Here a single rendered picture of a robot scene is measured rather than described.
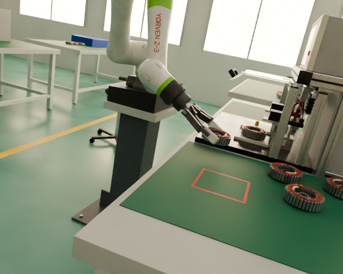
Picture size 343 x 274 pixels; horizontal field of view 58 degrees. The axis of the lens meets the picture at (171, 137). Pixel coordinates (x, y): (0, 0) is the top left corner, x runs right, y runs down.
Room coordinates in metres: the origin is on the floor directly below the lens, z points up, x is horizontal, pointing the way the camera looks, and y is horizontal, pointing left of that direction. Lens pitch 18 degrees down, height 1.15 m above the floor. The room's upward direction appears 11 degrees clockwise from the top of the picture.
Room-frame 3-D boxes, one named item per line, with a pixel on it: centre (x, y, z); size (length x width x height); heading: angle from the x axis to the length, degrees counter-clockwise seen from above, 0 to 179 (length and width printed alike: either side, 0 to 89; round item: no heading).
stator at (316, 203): (0.85, -0.42, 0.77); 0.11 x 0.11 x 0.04
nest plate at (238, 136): (1.38, -0.36, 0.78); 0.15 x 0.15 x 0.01; 74
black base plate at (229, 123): (1.50, -0.41, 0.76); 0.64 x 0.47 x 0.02; 164
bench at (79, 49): (5.22, 1.57, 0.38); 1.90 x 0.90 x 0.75; 164
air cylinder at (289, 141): (1.34, -0.50, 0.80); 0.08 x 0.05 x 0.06; 164
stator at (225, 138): (1.15, -0.17, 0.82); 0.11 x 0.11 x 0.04
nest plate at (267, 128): (1.62, -0.43, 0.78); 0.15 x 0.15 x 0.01; 74
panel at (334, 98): (1.43, -0.64, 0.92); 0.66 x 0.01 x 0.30; 164
